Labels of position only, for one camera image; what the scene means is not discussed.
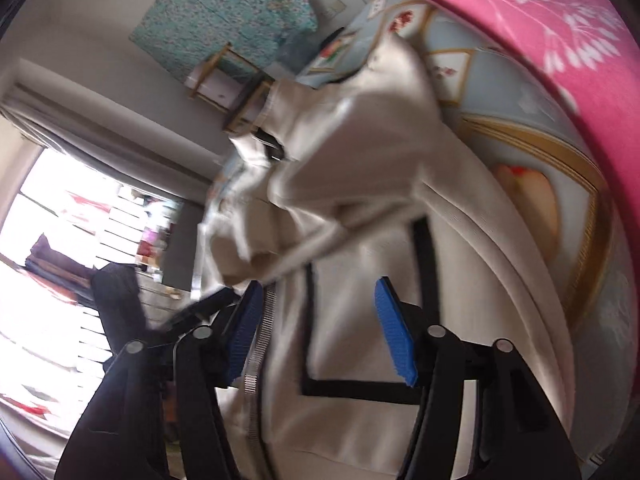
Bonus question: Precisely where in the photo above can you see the wooden chair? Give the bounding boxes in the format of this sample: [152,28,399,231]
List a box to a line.
[184,42,274,136]

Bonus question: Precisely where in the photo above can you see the teal floral hanging cloth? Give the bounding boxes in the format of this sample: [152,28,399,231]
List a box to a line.
[129,0,319,81]

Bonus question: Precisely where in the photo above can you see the dark grey cabinet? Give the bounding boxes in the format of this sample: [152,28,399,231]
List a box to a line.
[160,202,204,292]

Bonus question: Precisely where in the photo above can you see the fruit-pattern blue bed sheet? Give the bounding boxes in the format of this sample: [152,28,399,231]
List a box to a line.
[209,0,640,461]

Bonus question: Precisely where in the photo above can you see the beige zip-up jacket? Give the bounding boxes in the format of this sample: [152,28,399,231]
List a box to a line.
[202,35,575,479]

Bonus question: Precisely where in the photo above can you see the pink floral quilt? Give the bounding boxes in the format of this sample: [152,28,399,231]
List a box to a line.
[375,0,640,172]

